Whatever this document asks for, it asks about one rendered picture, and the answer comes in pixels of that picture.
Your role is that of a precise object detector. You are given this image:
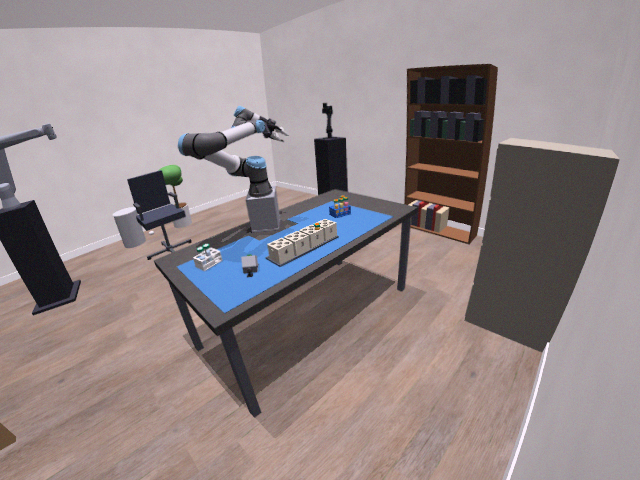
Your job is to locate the beige bucket adapter block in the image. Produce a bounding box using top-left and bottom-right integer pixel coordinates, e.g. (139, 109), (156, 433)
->
(284, 231), (310, 256)
(267, 238), (295, 264)
(316, 219), (337, 241)
(299, 225), (324, 249)

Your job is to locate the white tube rack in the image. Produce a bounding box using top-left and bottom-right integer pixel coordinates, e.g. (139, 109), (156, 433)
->
(193, 248), (223, 271)

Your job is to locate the blue tube rack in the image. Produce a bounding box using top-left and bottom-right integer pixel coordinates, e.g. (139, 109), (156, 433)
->
(329, 205), (351, 218)

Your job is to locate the blue bench mat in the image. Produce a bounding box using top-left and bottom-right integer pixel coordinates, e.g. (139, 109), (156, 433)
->
(177, 201), (393, 313)

